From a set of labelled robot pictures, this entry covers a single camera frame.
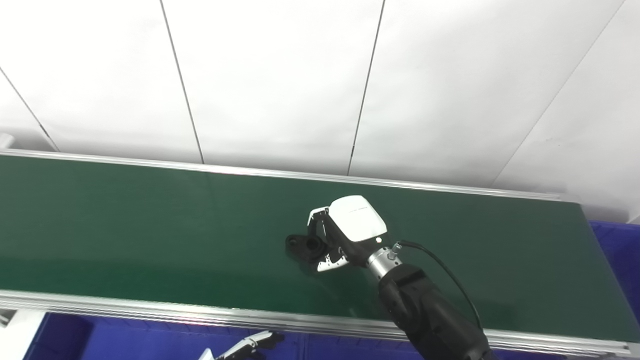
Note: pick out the white bin table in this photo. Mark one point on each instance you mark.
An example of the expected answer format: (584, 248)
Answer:
(17, 335)

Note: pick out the black flanged metal part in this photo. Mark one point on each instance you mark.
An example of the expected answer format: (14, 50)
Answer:
(302, 246)

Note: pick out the blue plastic bin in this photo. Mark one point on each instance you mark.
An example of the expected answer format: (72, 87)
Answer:
(360, 347)
(622, 260)
(125, 340)

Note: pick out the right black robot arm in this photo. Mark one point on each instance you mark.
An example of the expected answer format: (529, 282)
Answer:
(430, 315)

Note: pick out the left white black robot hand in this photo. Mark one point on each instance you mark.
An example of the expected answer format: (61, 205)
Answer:
(247, 344)

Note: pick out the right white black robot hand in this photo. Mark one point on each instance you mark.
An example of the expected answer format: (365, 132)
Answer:
(357, 222)

